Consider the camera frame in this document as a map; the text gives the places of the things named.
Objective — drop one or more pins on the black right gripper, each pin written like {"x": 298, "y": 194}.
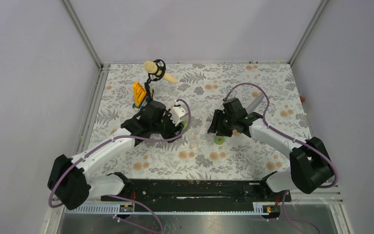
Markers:
{"x": 218, "y": 115}

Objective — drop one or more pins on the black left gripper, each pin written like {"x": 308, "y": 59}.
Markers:
{"x": 175, "y": 129}

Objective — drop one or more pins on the green bottle cap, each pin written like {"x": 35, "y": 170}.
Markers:
{"x": 219, "y": 140}

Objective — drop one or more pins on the green pill bottle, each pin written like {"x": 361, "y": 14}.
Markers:
{"x": 182, "y": 125}

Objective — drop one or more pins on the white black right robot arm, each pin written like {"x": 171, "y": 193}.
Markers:
{"x": 309, "y": 161}

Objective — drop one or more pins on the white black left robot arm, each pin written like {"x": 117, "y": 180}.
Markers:
{"x": 72, "y": 181}

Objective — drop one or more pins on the floral patterned table mat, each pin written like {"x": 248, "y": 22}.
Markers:
{"x": 196, "y": 156}

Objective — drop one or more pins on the yellow toy block piece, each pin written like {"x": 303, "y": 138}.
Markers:
{"x": 139, "y": 95}

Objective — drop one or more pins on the grey cylinder tube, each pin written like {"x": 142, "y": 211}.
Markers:
{"x": 254, "y": 104}

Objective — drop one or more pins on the cream microphone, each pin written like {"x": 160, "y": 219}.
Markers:
{"x": 157, "y": 70}

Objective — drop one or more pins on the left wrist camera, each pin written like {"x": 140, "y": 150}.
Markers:
{"x": 177, "y": 112}

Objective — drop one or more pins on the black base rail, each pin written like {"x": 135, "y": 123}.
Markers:
{"x": 182, "y": 195}

